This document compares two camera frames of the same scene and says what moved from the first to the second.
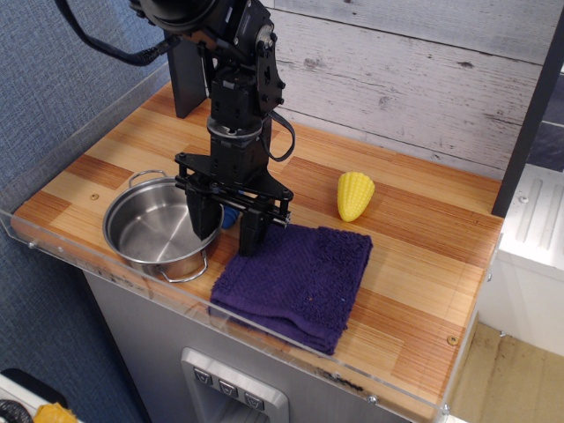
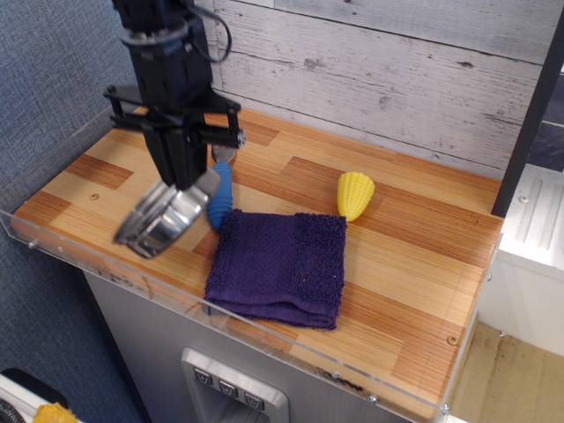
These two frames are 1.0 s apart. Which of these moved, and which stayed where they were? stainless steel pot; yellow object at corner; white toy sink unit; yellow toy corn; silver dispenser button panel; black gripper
Moved: stainless steel pot; black gripper
Stayed: white toy sink unit; yellow toy corn; silver dispenser button panel; yellow object at corner
